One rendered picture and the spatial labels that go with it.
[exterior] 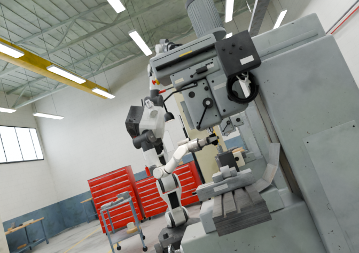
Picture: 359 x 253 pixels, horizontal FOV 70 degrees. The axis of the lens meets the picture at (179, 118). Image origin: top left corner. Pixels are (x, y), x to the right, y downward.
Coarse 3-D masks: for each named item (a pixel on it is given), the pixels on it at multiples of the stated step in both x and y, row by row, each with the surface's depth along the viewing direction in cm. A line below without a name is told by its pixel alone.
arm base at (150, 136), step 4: (148, 132) 196; (152, 132) 202; (148, 136) 194; (152, 136) 199; (132, 140) 199; (148, 140) 194; (152, 140) 197; (156, 140) 203; (136, 148) 199; (140, 148) 202
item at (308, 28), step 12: (288, 24) 167; (300, 24) 165; (312, 24) 164; (264, 36) 168; (276, 36) 167; (288, 36) 166; (300, 36) 164; (312, 36) 163; (264, 48) 167; (276, 48) 166; (288, 48) 165; (216, 72) 171
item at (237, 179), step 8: (232, 168) 158; (248, 168) 163; (232, 176) 152; (240, 176) 151; (248, 176) 150; (208, 184) 160; (216, 184) 153; (224, 184) 152; (232, 184) 152; (240, 184) 150; (248, 184) 149; (200, 192) 154; (208, 192) 154; (216, 192) 153; (224, 192) 152; (200, 200) 154
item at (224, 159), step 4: (224, 152) 209; (228, 152) 208; (216, 156) 217; (220, 156) 207; (224, 156) 207; (228, 156) 207; (232, 156) 207; (216, 160) 224; (220, 160) 207; (224, 160) 207; (228, 160) 207; (232, 160) 207; (220, 164) 211; (224, 164) 206; (228, 164) 206; (232, 164) 206; (236, 164) 206; (236, 168) 206
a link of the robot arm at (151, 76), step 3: (147, 66) 228; (150, 66) 222; (147, 69) 228; (150, 69) 222; (150, 72) 225; (150, 75) 226; (153, 75) 226; (150, 78) 227; (153, 78) 226; (150, 81) 228; (150, 84) 228; (156, 84) 226; (150, 87) 228; (153, 87) 225; (156, 87) 226; (159, 87) 228
